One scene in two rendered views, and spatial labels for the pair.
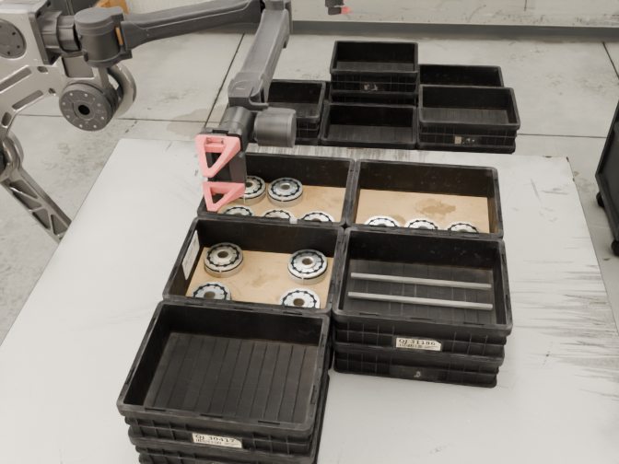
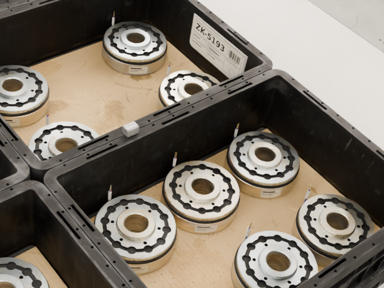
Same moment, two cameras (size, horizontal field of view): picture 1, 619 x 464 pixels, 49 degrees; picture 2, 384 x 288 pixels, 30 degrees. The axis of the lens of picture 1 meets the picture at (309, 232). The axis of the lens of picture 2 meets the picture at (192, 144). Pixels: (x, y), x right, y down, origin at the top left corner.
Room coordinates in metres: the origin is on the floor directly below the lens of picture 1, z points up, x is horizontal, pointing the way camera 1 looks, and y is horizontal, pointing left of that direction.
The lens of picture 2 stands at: (1.73, -0.46, 1.56)
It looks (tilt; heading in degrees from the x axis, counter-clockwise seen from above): 45 degrees down; 123
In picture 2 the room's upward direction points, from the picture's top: 11 degrees clockwise
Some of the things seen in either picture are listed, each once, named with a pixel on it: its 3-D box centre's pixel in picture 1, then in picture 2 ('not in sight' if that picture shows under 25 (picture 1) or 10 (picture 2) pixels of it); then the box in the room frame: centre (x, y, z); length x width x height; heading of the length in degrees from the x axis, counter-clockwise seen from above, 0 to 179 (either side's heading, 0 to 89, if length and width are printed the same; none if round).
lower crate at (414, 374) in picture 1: (416, 320); not in sight; (1.11, -0.26, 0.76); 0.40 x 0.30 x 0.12; 80
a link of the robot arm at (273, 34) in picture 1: (263, 56); not in sight; (1.22, 0.08, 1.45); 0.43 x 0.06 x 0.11; 171
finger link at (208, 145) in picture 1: (216, 165); not in sight; (0.83, 0.14, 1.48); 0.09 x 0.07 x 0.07; 171
